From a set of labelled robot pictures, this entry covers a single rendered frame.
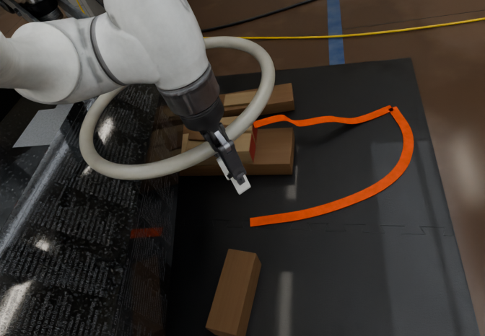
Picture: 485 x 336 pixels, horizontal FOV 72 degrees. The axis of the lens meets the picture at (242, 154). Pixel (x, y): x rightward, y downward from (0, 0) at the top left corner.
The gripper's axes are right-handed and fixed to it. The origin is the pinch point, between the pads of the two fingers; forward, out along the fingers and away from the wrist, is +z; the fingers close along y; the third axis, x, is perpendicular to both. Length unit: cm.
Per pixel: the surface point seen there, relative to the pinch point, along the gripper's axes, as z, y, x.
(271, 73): -10.5, 8.4, -18.7
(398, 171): 82, 18, -71
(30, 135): -3, 57, 41
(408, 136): 81, 29, -91
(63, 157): 2, 44, 35
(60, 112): -3, 61, 30
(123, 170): -11.0, 7.0, 17.7
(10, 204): -1, 33, 49
